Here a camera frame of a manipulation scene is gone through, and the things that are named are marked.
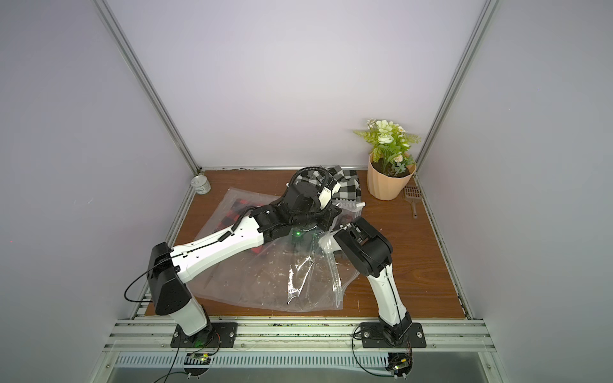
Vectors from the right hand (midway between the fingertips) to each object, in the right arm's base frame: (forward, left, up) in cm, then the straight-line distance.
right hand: (268, 232), depth 89 cm
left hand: (-3, -28, +20) cm, 34 cm away
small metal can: (+26, +37, -2) cm, 45 cm away
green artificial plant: (+28, -48, +19) cm, 59 cm away
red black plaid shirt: (+14, +17, -7) cm, 23 cm away
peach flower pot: (+21, -48, +2) cm, 52 cm away
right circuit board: (-38, -45, -10) cm, 60 cm away
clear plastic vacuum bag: (-17, -15, +9) cm, 25 cm away
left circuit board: (-39, +18, -10) cm, 44 cm away
